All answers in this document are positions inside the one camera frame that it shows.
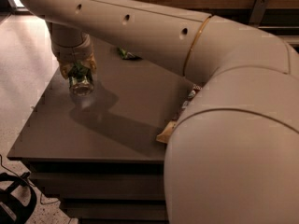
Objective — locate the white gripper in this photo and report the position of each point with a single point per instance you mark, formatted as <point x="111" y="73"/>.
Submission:
<point x="75" y="51"/>

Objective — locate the green soda can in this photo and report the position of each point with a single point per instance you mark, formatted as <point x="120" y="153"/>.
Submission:
<point x="80" y="80"/>

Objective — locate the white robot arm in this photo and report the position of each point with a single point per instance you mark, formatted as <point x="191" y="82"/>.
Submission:
<point x="233" y="157"/>

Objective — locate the green chip bag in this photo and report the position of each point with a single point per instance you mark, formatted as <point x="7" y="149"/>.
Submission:
<point x="126" y="55"/>

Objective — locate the right metal wall bracket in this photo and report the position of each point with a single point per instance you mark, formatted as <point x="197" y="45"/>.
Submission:
<point x="257" y="12"/>

